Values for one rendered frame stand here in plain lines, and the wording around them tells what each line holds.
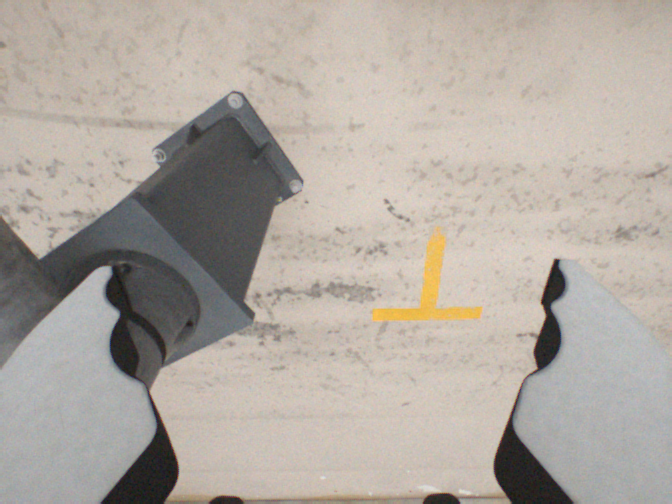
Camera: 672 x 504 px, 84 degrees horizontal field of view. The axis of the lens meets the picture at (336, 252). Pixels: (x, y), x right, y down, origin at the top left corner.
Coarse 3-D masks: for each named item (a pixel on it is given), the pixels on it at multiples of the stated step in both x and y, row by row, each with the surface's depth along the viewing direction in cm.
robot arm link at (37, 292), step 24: (0, 216) 35; (0, 240) 33; (0, 264) 32; (24, 264) 34; (0, 288) 32; (24, 288) 33; (48, 288) 36; (0, 312) 31; (24, 312) 33; (48, 312) 35; (0, 336) 31; (24, 336) 33; (0, 360) 31
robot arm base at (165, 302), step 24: (96, 264) 50; (120, 264) 51; (144, 264) 51; (72, 288) 49; (144, 288) 49; (168, 288) 52; (192, 288) 56; (144, 312) 48; (168, 312) 51; (192, 312) 55; (168, 336) 51
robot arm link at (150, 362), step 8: (128, 320) 46; (128, 328) 45; (136, 328) 46; (136, 336) 45; (144, 336) 46; (136, 344) 45; (144, 344) 46; (152, 344) 47; (144, 352) 46; (152, 352) 47; (160, 352) 49; (144, 360) 45; (152, 360) 47; (160, 360) 49; (144, 368) 45; (152, 368) 47; (160, 368) 50; (136, 376) 43; (144, 376) 45; (152, 376) 47; (152, 384) 48
